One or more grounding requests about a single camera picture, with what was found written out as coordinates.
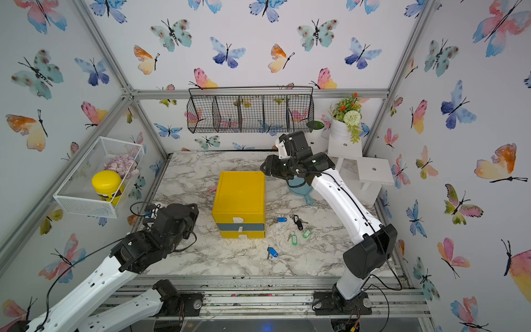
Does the dark teal plastic drawer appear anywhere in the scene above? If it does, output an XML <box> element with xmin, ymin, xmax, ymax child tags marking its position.
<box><xmin>217</xmin><ymin>224</ymin><xmax>265</xmax><ymax>232</ymax></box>

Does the yellow bottom drawer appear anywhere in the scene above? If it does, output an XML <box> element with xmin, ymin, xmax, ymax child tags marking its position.
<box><xmin>220</xmin><ymin>231</ymin><xmax>266</xmax><ymax>239</ymax></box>

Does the key with black tag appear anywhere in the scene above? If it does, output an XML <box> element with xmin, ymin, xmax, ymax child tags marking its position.
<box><xmin>293</xmin><ymin>214</ymin><xmax>304</xmax><ymax>230</ymax></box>

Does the yellow plastic drawer box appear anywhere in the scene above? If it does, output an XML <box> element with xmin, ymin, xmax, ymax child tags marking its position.
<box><xmin>212</xmin><ymin>172</ymin><xmax>266</xmax><ymax>224</ymax></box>

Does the key with green tag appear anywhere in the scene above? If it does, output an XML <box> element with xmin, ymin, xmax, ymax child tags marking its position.
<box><xmin>288</xmin><ymin>234</ymin><xmax>298</xmax><ymax>246</ymax></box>
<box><xmin>302</xmin><ymin>229</ymin><xmax>312</xmax><ymax>239</ymax></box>

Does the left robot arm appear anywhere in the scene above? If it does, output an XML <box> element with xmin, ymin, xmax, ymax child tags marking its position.
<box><xmin>3</xmin><ymin>203</ymin><xmax>199</xmax><ymax>331</ymax></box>

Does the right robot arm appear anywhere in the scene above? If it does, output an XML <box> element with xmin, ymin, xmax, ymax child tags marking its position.
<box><xmin>260</xmin><ymin>131</ymin><xmax>398</xmax><ymax>315</ymax></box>

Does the blue plastic dustpan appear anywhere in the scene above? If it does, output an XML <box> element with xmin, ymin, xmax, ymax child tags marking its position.
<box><xmin>288</xmin><ymin>177</ymin><xmax>314</xmax><ymax>206</ymax></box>

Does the small white pot green plant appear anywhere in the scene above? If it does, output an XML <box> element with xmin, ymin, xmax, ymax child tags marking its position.
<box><xmin>306</xmin><ymin>120</ymin><xmax>325</xmax><ymax>132</ymax></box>

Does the white pot with flowers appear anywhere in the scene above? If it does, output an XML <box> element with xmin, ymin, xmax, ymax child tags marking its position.
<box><xmin>330</xmin><ymin>93</ymin><xmax>362</xmax><ymax>143</ymax></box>

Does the yellow lidded jar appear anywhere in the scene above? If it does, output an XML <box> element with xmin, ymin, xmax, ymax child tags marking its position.
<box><xmin>91</xmin><ymin>170</ymin><xmax>124</xmax><ymax>206</ymax></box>

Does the white stepped plant stand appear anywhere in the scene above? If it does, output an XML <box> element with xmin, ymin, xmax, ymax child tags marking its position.
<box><xmin>328</xmin><ymin>136</ymin><xmax>394</xmax><ymax>206</ymax></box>

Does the pink flower bunch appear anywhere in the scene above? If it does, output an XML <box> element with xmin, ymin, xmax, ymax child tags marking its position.
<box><xmin>104</xmin><ymin>154</ymin><xmax>140</xmax><ymax>179</ymax></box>

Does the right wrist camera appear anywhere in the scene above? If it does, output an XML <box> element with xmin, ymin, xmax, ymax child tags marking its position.
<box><xmin>275</xmin><ymin>138</ymin><xmax>290</xmax><ymax>160</ymax></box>

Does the black wire wall basket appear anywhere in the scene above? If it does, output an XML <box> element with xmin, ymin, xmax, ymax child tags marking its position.
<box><xmin>185</xmin><ymin>86</ymin><xmax>315</xmax><ymax>136</ymax></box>

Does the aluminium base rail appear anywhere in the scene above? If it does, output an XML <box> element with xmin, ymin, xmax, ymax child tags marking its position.
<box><xmin>99</xmin><ymin>275</ymin><xmax>431</xmax><ymax>320</ymax></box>

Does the white wire mesh basket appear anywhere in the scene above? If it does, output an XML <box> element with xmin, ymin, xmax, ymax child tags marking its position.
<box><xmin>53</xmin><ymin>136</ymin><xmax>145</xmax><ymax>219</ymax></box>

